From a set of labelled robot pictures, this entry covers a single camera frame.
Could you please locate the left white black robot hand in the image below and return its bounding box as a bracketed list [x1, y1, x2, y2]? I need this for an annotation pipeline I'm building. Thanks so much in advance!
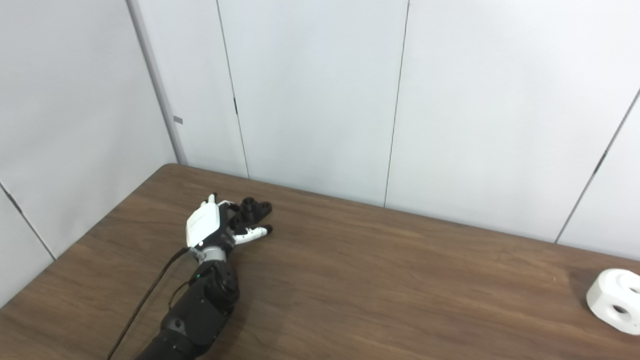
[186, 194, 274, 262]

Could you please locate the black flanged holder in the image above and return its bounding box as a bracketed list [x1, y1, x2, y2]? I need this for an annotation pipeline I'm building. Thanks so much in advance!
[229, 197, 273, 233]

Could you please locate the round white plastic piece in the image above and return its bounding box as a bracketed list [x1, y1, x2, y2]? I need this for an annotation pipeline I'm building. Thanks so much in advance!
[586, 268, 640, 336]

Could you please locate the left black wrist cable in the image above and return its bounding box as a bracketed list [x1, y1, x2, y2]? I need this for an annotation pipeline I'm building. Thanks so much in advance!
[106, 247, 192, 360]

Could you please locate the grey metal corner post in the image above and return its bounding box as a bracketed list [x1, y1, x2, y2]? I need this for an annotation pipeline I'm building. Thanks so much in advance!
[126, 0, 189, 166]

